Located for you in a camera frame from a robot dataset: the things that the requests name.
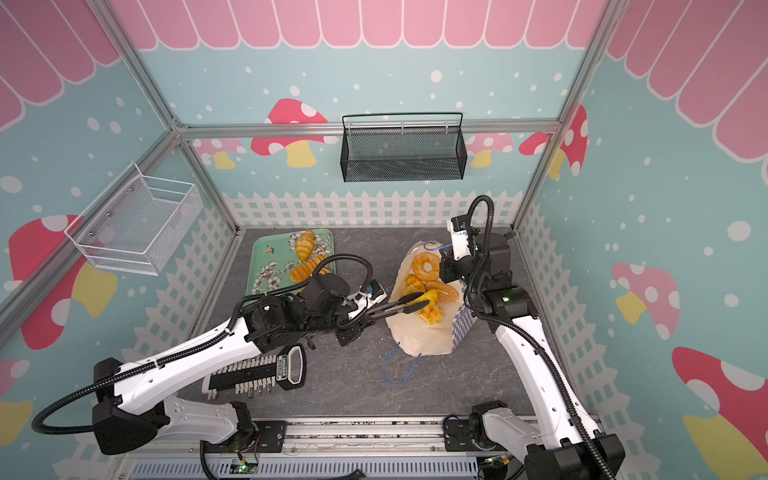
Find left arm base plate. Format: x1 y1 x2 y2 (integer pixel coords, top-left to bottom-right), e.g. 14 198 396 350
205 420 288 454

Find small croissant bread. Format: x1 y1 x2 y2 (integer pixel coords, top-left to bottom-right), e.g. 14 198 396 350
294 230 315 262

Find oval bun bread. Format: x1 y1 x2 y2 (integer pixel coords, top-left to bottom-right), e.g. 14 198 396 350
425 281 459 302

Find black tool rack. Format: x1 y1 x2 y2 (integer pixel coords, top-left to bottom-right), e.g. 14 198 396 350
201 344 307 400

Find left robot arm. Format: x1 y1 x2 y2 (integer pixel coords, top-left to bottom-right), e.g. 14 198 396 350
31 254 386 455

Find white wire wall basket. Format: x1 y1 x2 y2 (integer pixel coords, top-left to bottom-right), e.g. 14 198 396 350
64 164 203 276

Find black metal tongs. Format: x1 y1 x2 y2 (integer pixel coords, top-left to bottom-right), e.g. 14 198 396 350
362 291 430 321

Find green floral tray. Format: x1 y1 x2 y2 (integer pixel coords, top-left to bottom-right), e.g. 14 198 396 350
246 229 334 294

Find checkered paper bag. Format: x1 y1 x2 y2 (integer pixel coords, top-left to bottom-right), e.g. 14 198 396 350
386 241 475 359

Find ring doughnut bread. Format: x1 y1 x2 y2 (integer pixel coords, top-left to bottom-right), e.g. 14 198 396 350
411 252 440 282

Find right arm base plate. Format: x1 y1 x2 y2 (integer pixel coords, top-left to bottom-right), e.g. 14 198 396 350
441 415 528 455

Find rectangular crusty pastry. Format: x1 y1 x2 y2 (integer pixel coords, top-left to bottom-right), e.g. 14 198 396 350
419 304 443 325

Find long twisted bread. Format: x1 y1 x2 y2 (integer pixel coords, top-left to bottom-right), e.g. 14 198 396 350
289 254 326 284

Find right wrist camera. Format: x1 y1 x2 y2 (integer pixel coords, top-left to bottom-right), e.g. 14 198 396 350
447 214 473 261

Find black mesh wall basket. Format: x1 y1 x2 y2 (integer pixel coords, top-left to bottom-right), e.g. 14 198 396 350
340 112 468 183

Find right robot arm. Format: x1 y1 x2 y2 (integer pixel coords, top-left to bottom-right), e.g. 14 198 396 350
440 195 625 479

